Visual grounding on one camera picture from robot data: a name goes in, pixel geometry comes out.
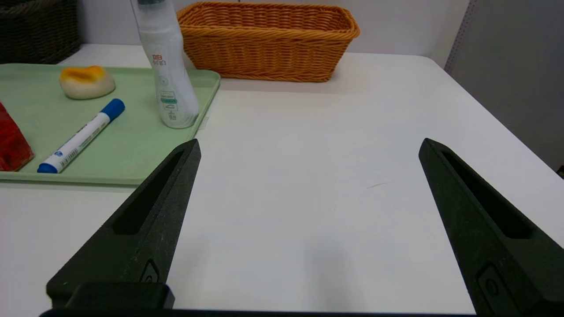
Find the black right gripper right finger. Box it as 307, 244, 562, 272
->
419, 138, 564, 315

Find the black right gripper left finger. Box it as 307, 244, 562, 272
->
46, 139, 202, 307

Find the blue and white marker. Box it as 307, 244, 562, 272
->
37, 99, 126, 174

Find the white bun with yellow top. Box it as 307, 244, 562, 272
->
59, 66, 116, 100

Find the red drink carton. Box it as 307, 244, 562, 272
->
0, 102, 35, 172

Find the orange wicker basket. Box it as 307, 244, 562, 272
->
177, 1, 360, 83

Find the dark brown wicker basket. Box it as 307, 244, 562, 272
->
0, 0, 82, 65

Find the light green plastic tray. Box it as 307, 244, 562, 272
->
0, 63, 221, 185

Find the white plastic bottle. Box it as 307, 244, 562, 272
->
130, 0, 200, 129

